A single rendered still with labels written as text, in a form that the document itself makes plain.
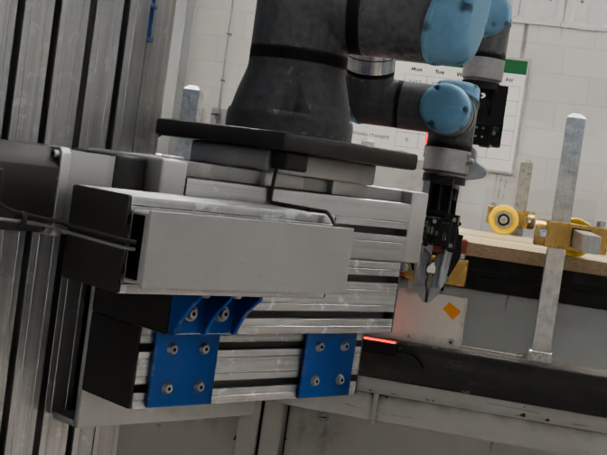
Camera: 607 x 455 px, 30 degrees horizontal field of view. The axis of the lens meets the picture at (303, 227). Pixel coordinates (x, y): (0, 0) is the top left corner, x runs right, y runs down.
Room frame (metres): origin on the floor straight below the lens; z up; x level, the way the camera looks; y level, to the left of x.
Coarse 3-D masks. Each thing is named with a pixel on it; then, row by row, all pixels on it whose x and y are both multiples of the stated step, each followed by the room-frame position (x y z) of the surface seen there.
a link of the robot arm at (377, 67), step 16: (352, 64) 1.75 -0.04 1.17; (368, 64) 1.74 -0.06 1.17; (384, 64) 1.74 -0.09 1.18; (352, 80) 1.76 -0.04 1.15; (368, 80) 1.75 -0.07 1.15; (384, 80) 1.75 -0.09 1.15; (400, 80) 1.78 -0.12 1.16; (352, 96) 1.77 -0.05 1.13; (368, 96) 1.76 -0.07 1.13; (384, 96) 1.76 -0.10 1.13; (352, 112) 1.77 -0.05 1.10; (368, 112) 1.77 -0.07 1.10; (384, 112) 1.76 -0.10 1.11
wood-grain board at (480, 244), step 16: (480, 240) 2.47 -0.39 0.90; (496, 240) 2.59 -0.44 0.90; (512, 240) 2.73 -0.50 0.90; (528, 240) 2.88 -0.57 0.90; (480, 256) 2.32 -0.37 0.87; (496, 256) 2.31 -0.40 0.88; (512, 256) 2.31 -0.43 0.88; (528, 256) 2.30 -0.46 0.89; (544, 256) 2.29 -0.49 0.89; (592, 256) 2.44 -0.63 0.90; (592, 272) 2.28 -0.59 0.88
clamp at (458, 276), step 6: (432, 258) 2.17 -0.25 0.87; (462, 264) 2.16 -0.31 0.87; (468, 264) 2.20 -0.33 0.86; (408, 270) 2.18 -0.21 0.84; (456, 270) 2.16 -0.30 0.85; (462, 270) 2.16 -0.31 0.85; (402, 276) 2.20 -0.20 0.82; (408, 276) 2.17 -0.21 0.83; (450, 276) 2.16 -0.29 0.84; (456, 276) 2.16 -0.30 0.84; (462, 276) 2.16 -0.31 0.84; (450, 282) 2.16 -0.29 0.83; (456, 282) 2.16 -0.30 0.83; (462, 282) 2.16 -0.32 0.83
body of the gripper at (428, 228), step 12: (432, 180) 1.82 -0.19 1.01; (444, 180) 1.82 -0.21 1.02; (456, 180) 1.84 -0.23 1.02; (432, 192) 1.84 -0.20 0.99; (444, 192) 1.84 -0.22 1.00; (432, 204) 1.84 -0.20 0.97; (444, 204) 1.84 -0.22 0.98; (432, 216) 1.82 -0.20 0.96; (444, 216) 1.87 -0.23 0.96; (456, 216) 1.81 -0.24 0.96; (432, 228) 1.83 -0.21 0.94; (444, 228) 1.82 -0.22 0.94; (456, 228) 1.81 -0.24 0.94; (432, 240) 1.82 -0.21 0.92; (444, 240) 1.81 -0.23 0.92
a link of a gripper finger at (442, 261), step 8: (440, 256) 1.87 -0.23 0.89; (448, 256) 1.87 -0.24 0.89; (440, 264) 1.87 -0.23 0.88; (448, 264) 1.87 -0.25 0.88; (440, 272) 1.83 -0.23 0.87; (432, 280) 1.87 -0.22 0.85; (440, 280) 1.84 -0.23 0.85; (432, 288) 1.87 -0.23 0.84; (440, 288) 1.87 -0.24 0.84; (432, 296) 1.87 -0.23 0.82
